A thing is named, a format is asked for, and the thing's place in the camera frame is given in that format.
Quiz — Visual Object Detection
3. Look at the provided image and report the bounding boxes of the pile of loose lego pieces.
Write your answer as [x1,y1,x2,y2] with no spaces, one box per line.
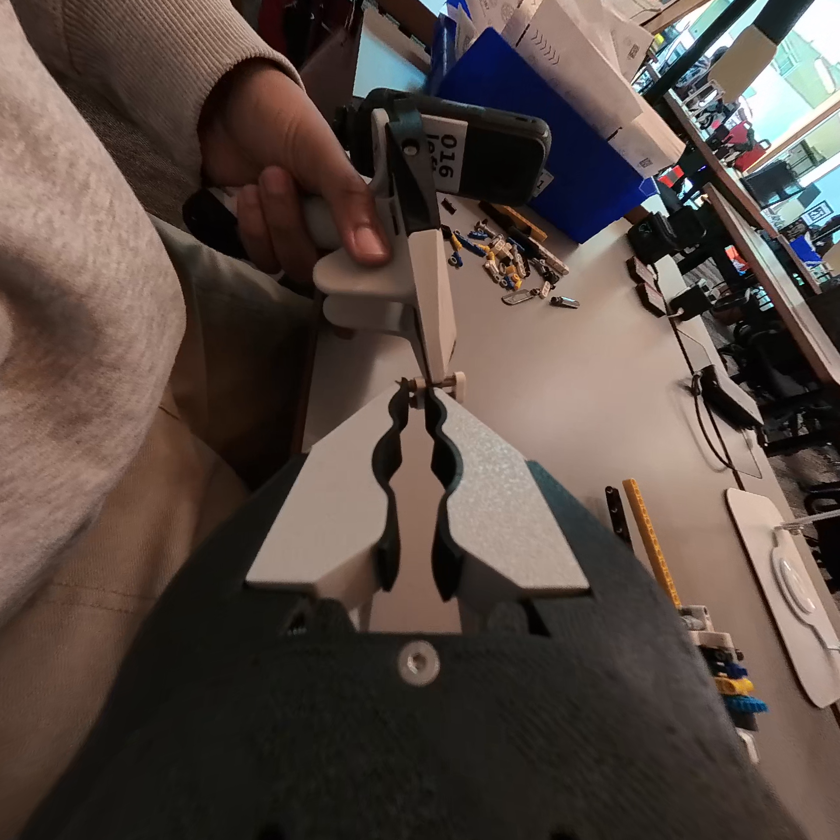
[440,197,581,309]

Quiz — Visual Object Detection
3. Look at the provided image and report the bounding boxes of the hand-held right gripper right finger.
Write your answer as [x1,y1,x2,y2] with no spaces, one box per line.
[424,386,591,630]

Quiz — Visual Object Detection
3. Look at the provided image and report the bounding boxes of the black battery charger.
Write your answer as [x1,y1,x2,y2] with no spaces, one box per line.
[626,206,706,263]

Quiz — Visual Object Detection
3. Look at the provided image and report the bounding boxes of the tan lego axle white connectors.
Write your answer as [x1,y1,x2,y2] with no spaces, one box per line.
[399,371,468,411]

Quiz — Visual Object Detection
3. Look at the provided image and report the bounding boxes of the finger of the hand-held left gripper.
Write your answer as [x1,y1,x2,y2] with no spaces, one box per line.
[408,225,459,385]

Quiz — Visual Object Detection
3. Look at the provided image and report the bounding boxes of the person's left hand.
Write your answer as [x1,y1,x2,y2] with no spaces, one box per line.
[197,66,392,277]

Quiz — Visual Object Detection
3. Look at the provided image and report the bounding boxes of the blue plastic bin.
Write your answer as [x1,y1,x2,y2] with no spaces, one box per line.
[430,26,660,245]

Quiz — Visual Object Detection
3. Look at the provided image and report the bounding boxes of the pile of white paper bags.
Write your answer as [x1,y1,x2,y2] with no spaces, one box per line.
[453,0,657,142]

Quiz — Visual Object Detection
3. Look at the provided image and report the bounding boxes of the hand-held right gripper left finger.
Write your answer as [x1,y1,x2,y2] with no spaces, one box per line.
[244,386,409,630]

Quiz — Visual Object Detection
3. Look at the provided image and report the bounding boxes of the person's left forearm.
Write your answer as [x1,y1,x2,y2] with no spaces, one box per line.
[13,0,309,198]

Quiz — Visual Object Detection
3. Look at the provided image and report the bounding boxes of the partly built lego model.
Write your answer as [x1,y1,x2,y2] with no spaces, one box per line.
[604,478,769,765]

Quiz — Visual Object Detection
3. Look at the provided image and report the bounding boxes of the black desk device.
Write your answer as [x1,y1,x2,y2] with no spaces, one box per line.
[666,279,713,322]

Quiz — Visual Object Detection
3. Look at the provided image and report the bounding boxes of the wood-edged background desk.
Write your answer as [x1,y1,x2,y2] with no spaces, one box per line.
[659,88,824,296]

